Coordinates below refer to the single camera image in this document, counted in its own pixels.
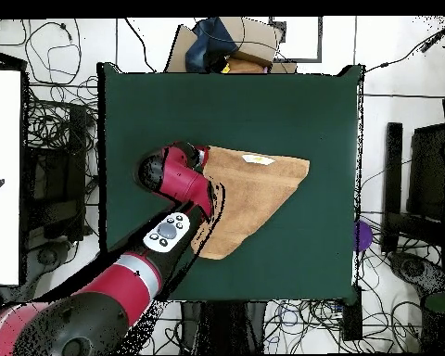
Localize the black panel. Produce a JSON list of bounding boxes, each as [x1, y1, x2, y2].
[[406, 123, 445, 223]]

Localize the tangled black floor cables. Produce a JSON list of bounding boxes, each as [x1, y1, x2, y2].
[[21, 19, 99, 149], [264, 296, 424, 354], [140, 301, 184, 355]]

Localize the dark blue garment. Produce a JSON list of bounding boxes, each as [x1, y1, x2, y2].
[[184, 17, 241, 73]]

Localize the black cable with plug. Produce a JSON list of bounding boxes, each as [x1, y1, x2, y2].
[[364, 16, 445, 73]]

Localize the brown cardboard box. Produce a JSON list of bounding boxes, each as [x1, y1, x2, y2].
[[164, 16, 299, 74]]

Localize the black power strip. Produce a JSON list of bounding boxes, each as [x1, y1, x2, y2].
[[341, 284, 363, 342]]

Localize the black metal rack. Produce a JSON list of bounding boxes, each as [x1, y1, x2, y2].
[[21, 103, 88, 242]]

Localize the black upright bar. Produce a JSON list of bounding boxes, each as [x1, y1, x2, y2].
[[380, 121, 404, 256]]

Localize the purple round object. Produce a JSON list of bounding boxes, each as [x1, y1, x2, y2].
[[352, 220, 375, 253]]

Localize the tan terry towel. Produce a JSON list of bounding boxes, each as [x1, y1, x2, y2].
[[190, 145, 312, 261]]

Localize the black square floor frame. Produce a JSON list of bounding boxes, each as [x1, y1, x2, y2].
[[268, 16, 324, 63]]

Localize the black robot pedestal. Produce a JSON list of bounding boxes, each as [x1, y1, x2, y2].
[[180, 300, 269, 355]]

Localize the white board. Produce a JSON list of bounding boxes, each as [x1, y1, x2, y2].
[[0, 69, 22, 286]]

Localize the dark green table cloth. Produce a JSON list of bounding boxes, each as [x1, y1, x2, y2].
[[96, 61, 365, 303]]

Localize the grey stand base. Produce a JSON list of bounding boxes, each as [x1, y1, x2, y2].
[[388, 250, 445, 295], [28, 239, 73, 275]]

